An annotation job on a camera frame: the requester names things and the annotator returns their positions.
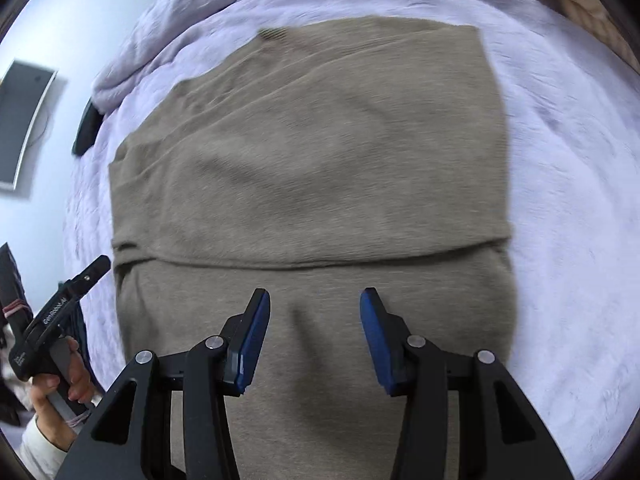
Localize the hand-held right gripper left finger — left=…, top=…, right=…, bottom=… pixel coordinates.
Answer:
left=55, top=288, right=271, bottom=480

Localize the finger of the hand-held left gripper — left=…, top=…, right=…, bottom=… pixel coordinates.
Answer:
left=61, top=254, right=112, bottom=307

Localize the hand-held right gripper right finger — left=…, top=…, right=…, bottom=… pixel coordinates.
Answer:
left=359, top=287, right=574, bottom=480

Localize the taupe knit sweater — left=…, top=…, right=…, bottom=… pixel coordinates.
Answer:
left=107, top=16, right=519, bottom=480

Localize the person's left hand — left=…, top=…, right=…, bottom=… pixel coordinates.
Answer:
left=29, top=336, right=96, bottom=442

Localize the black object at bed edge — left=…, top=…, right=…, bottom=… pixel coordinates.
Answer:
left=71, top=97, right=104, bottom=157

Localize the lavender plush blanket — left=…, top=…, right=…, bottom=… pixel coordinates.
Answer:
left=62, top=0, right=640, bottom=480

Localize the yellow striped cloth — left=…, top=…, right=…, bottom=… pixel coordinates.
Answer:
left=480, top=0, right=640, bottom=72

